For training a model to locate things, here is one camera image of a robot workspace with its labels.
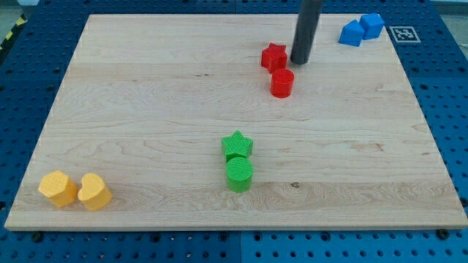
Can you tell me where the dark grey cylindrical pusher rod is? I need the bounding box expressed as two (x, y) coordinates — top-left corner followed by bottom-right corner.
(290, 0), (323, 65)

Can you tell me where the red cylinder block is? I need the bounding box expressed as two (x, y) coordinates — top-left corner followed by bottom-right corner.
(270, 69), (295, 99)

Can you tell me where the red star block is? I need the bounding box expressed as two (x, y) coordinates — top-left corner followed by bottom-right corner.
(260, 42), (288, 74)

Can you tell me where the green star block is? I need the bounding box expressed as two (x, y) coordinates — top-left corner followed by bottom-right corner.
(221, 130), (253, 162)

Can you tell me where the blue pentagon block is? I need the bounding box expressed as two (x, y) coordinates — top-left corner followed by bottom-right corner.
(339, 20), (365, 47)

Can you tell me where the blue cube block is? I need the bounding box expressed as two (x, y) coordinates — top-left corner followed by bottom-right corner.
(359, 13), (385, 40)

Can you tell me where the black white fiducial marker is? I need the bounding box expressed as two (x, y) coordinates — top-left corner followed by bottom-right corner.
(389, 26), (420, 43)

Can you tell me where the green cylinder block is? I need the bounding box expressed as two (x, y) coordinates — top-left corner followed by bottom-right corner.
(226, 157), (253, 193)

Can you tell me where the light wooden board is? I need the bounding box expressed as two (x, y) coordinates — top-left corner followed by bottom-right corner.
(5, 14), (467, 232)

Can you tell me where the yellow heart block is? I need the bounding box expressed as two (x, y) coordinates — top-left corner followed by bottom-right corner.
(78, 173), (113, 211)

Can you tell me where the yellow hexagon block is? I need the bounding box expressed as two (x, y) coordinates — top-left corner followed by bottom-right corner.
(38, 170), (78, 207)

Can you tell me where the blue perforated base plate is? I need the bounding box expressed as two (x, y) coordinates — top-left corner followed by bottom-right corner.
(1, 1), (467, 262)

